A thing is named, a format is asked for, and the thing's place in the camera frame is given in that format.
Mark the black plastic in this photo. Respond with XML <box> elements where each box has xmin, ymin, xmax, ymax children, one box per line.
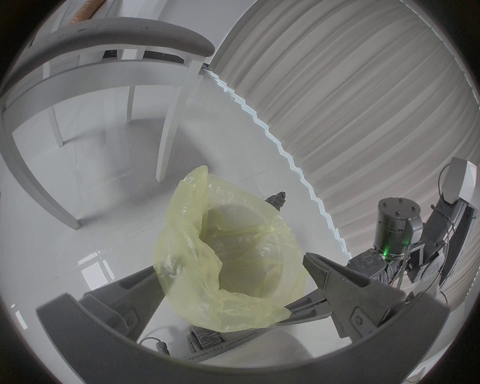
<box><xmin>264</xmin><ymin>190</ymin><xmax>288</xmax><ymax>211</ymax></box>

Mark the white curtain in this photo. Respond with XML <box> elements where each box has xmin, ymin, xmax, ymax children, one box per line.
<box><xmin>208</xmin><ymin>0</ymin><xmax>480</xmax><ymax>323</ymax></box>

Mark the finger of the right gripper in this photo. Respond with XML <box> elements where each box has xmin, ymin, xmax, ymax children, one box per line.
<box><xmin>278</xmin><ymin>308</ymin><xmax>335</xmax><ymax>328</ymax></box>
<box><xmin>289</xmin><ymin>295</ymin><xmax>328</xmax><ymax>312</ymax></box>

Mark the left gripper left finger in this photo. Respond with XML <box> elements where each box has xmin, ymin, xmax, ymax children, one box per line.
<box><xmin>79</xmin><ymin>266</ymin><xmax>167</xmax><ymax>342</ymax></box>

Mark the yellow plastic bag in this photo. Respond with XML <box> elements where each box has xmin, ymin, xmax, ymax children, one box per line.
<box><xmin>153</xmin><ymin>165</ymin><xmax>308</xmax><ymax>334</ymax></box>

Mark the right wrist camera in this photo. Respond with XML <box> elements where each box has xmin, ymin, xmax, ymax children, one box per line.
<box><xmin>347</xmin><ymin>250</ymin><xmax>389</xmax><ymax>281</ymax></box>

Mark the orange cushion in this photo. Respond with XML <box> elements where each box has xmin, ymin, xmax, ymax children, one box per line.
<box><xmin>73</xmin><ymin>0</ymin><xmax>104</xmax><ymax>24</ymax></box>

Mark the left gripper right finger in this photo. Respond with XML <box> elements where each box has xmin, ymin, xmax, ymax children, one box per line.
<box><xmin>302</xmin><ymin>252</ymin><xmax>409</xmax><ymax>339</ymax></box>

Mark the white chair grey seat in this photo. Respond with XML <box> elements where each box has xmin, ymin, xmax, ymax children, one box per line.
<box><xmin>0</xmin><ymin>17</ymin><xmax>216</xmax><ymax>231</ymax></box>

